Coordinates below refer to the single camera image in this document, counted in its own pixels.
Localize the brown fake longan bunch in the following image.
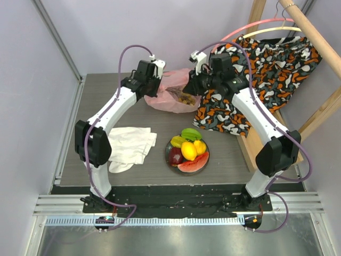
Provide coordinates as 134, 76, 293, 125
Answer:
177, 91, 196, 106

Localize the pink plastic bag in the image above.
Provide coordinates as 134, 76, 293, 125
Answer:
144, 68, 201, 114

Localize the green fake starfruit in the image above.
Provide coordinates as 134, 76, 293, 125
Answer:
181, 128, 202, 141

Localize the yellow fake starfruit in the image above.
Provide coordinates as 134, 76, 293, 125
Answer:
170, 136, 187, 148

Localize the orange fake fruit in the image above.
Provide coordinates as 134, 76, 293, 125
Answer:
181, 142, 197, 161

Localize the red fake apple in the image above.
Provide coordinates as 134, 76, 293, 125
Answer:
168, 147, 184, 166

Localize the fake watermelon slice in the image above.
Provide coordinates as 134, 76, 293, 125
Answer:
177, 151, 209, 173

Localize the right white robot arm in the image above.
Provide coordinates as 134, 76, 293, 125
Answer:
183, 51, 301, 211

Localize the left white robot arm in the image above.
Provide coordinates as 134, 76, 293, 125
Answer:
74, 59, 166, 213

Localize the white cloth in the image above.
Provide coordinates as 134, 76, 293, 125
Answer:
108, 127, 157, 173

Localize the patterned orange black garment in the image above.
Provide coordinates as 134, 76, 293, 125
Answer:
193, 36, 322, 137

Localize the wooden clothes rack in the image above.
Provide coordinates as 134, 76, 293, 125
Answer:
234, 0, 341, 172

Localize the blue ceramic plate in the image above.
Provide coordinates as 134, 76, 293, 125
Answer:
164, 139, 210, 175

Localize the cream clothes hanger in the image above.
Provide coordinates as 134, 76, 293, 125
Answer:
243, 26, 301, 38

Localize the pink clothes hanger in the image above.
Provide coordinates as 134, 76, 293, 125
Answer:
221, 18, 301, 42

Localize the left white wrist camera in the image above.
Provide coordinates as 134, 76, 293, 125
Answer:
149, 54, 166, 80

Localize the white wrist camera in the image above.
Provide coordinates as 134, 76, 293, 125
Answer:
189, 51, 207, 75
149, 54, 166, 80

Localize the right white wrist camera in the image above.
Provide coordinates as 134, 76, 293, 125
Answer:
189, 51, 207, 75

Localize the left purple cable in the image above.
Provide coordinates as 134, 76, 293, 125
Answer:
83, 44, 156, 231

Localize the purple cable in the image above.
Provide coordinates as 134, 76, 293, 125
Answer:
197, 41, 313, 234
83, 44, 156, 231

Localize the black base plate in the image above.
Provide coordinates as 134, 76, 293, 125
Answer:
81, 185, 273, 219

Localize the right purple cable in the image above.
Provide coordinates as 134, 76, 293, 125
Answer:
197, 41, 313, 234

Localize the aluminium rail frame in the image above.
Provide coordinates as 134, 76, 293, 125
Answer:
25, 74, 334, 256

